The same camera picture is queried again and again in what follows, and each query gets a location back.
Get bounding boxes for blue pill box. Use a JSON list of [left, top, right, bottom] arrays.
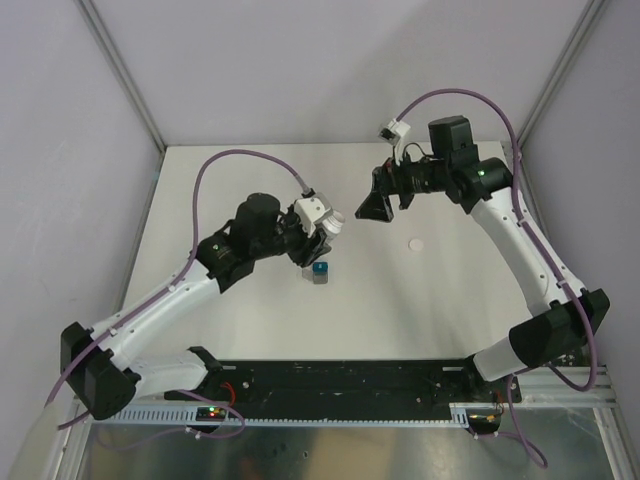
[[312, 261, 329, 276]]

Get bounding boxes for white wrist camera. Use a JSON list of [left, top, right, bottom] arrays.
[[293, 193, 333, 238], [378, 118, 411, 149]]

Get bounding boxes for left aluminium frame post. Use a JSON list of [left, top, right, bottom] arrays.
[[74, 0, 167, 155]]

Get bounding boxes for aluminium frame crossbar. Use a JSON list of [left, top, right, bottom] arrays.
[[509, 367, 614, 404]]

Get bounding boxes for purple cable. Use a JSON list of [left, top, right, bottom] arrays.
[[397, 88, 601, 391], [43, 148, 314, 431]]

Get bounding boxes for aluminium frame post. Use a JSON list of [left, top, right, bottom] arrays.
[[74, 0, 167, 155], [517, 0, 611, 150]]

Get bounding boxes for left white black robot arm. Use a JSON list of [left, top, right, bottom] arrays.
[[60, 193, 345, 420]]

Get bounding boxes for grey slotted cable duct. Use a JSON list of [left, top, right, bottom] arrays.
[[102, 401, 498, 428]]

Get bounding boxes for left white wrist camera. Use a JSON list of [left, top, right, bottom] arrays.
[[293, 193, 333, 238]]

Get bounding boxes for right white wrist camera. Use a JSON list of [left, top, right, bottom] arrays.
[[378, 118, 411, 149]]

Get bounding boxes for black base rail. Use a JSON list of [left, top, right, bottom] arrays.
[[195, 360, 522, 420]]

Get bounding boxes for white pill bottle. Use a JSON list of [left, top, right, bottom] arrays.
[[320, 209, 346, 244]]

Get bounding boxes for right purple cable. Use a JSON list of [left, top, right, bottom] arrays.
[[397, 88, 601, 391]]

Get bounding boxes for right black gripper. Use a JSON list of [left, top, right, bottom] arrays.
[[356, 144, 450, 223]]

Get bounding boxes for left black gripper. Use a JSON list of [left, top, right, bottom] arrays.
[[252, 200, 330, 268]]

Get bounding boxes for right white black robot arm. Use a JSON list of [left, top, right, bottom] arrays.
[[355, 116, 610, 401]]

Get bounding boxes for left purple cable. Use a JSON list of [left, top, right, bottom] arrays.
[[43, 148, 314, 431]]

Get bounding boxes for right aluminium frame post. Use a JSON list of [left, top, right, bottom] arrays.
[[517, 0, 611, 150]]

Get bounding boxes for white bottle cap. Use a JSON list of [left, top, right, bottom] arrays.
[[408, 238, 424, 252]]

